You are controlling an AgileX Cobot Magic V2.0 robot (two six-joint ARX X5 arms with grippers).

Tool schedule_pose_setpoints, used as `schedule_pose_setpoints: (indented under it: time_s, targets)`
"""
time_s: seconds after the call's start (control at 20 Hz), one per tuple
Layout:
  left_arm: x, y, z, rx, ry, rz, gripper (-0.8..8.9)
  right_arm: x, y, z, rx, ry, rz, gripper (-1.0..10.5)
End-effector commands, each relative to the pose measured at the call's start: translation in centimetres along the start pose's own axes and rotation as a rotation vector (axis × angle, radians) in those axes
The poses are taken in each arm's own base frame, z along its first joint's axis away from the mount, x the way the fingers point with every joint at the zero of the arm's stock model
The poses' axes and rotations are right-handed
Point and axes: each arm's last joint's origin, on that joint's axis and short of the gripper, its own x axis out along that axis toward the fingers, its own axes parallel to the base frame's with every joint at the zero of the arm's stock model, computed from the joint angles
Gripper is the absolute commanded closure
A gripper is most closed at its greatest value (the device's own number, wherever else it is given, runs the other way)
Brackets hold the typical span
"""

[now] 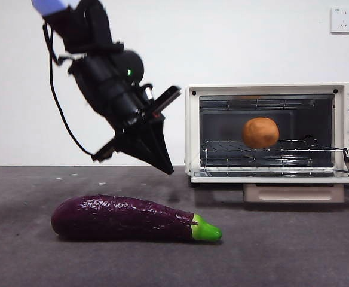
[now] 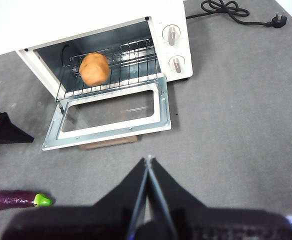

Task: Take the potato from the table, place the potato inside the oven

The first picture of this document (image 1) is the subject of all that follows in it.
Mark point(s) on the white toaster oven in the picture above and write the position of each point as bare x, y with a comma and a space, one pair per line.
192, 134

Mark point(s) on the brown potato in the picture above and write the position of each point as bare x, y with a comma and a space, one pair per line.
260, 132

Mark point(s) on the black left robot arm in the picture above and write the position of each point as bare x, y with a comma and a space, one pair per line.
102, 77

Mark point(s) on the white wall socket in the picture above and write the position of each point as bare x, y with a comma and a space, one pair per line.
343, 21

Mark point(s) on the purple eggplant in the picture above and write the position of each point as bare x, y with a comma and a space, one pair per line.
117, 218

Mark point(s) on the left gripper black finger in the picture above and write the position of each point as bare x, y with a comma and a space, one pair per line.
138, 143
162, 140

